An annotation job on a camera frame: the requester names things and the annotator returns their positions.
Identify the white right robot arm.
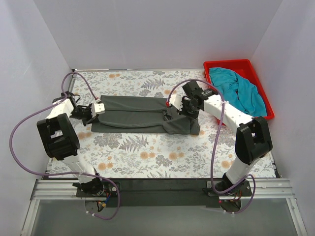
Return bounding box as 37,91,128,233
169,79,273,196

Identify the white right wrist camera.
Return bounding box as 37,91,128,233
169,94,183,115

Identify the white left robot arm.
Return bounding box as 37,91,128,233
36,91,105,197

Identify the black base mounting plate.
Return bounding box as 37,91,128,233
75,178,253,212

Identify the red plastic bin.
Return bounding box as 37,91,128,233
203,59,275,120

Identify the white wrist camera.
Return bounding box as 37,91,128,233
91,103,105,117
169,94,183,115

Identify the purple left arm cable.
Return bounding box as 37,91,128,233
9,71,121,220

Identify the aluminium frame rail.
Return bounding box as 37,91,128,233
21,178,307,236

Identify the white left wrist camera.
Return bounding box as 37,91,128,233
91,103,105,117

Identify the floral patterned table mat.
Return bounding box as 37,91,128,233
48,69,276,179

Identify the teal t shirt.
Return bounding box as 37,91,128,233
209,67,267,117

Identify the dark grey t shirt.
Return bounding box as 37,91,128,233
92,95,200,135

